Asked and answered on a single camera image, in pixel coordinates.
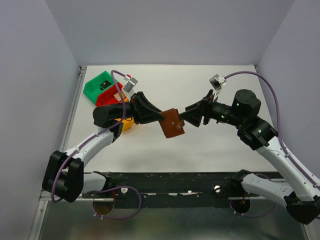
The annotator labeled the yellow plastic bin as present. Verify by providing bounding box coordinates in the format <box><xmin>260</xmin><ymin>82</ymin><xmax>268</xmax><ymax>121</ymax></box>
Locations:
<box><xmin>113</xmin><ymin>97</ymin><xmax>136</xmax><ymax>133</ymax></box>

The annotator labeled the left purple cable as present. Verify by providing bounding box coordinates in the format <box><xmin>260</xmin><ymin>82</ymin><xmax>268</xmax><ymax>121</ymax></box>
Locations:
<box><xmin>51</xmin><ymin>69</ymin><xmax>143</xmax><ymax>221</ymax></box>

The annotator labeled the aluminium rail frame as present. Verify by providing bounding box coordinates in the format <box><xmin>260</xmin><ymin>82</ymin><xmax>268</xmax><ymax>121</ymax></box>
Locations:
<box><xmin>27</xmin><ymin>65</ymin><xmax>88</xmax><ymax>240</ymax></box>

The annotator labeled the black card in green bin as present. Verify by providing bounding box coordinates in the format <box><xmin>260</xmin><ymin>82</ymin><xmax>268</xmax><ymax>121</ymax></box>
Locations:
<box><xmin>100</xmin><ymin>80</ymin><xmax>112</xmax><ymax>91</ymax></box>

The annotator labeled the gold card in red bin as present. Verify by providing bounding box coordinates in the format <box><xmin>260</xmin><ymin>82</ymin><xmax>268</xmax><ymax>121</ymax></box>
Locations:
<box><xmin>113</xmin><ymin>93</ymin><xmax>121</xmax><ymax>102</ymax></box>

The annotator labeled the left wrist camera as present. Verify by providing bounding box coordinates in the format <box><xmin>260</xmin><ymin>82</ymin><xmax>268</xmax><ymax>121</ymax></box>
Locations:
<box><xmin>121</xmin><ymin>74</ymin><xmax>138</xmax><ymax>99</ymax></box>

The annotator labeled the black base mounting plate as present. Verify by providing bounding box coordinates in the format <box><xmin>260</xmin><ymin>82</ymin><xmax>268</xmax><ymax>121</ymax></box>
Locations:
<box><xmin>51</xmin><ymin>171</ymin><xmax>288</xmax><ymax>210</ymax></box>

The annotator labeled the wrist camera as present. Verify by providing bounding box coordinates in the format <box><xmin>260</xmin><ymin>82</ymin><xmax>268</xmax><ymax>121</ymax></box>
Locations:
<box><xmin>209</xmin><ymin>74</ymin><xmax>227</xmax><ymax>100</ymax></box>
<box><xmin>121</xmin><ymin>74</ymin><xmax>138</xmax><ymax>99</ymax></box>

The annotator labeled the green plastic bin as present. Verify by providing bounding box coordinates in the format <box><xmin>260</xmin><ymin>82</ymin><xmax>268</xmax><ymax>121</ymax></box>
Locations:
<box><xmin>83</xmin><ymin>71</ymin><xmax>115</xmax><ymax>104</ymax></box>

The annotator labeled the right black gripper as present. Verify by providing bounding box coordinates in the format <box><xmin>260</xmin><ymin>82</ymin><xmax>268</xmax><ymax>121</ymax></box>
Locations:
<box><xmin>179</xmin><ymin>88</ymin><xmax>245</xmax><ymax>127</ymax></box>

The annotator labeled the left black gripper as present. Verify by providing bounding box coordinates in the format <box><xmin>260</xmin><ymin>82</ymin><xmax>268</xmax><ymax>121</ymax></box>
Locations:
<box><xmin>112</xmin><ymin>91</ymin><xmax>166</xmax><ymax>124</ymax></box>

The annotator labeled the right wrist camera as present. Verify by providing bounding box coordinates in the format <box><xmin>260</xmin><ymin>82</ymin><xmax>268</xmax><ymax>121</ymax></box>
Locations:
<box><xmin>209</xmin><ymin>74</ymin><xmax>227</xmax><ymax>100</ymax></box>

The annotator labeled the red plastic bin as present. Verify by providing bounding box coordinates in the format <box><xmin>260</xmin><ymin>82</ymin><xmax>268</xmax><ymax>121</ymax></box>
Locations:
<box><xmin>95</xmin><ymin>84</ymin><xmax>122</xmax><ymax>107</ymax></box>

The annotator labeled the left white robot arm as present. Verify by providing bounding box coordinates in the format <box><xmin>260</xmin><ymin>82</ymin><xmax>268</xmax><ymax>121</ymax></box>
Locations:
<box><xmin>42</xmin><ymin>91</ymin><xmax>165</xmax><ymax>203</ymax></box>

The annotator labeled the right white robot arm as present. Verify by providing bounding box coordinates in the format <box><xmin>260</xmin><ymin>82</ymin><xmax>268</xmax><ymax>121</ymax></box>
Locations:
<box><xmin>179</xmin><ymin>89</ymin><xmax>320</xmax><ymax>225</ymax></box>

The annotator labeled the brown leather card holder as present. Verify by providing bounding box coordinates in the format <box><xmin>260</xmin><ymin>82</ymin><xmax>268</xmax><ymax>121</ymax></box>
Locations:
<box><xmin>159</xmin><ymin>108</ymin><xmax>185</xmax><ymax>139</ymax></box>

